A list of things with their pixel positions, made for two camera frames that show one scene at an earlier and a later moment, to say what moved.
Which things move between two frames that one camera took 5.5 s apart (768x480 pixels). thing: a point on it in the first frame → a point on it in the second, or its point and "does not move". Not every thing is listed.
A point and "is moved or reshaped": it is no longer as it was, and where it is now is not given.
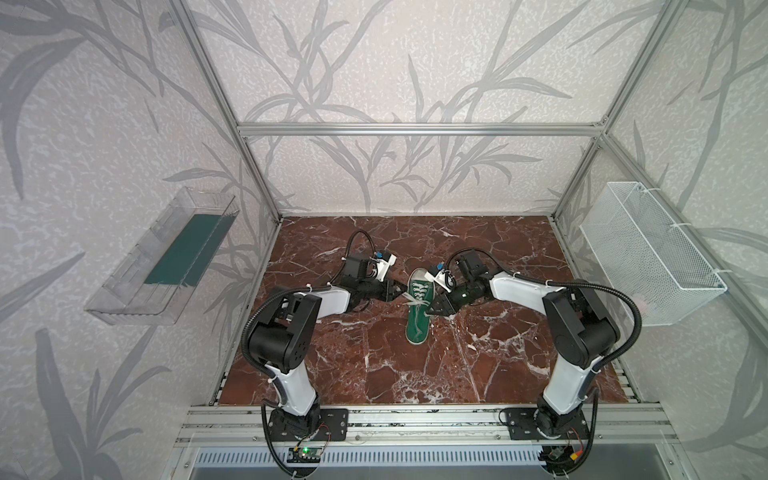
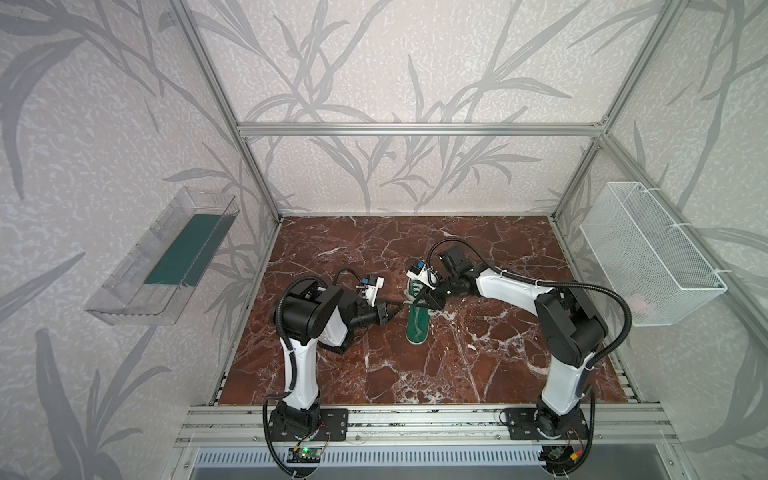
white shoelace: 419,291 is moved or reshaped
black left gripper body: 383,287 → 381,311
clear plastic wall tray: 155,278 does not move
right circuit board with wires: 559,459 does not move
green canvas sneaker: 421,289 does not move
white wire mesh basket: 648,255 does not move
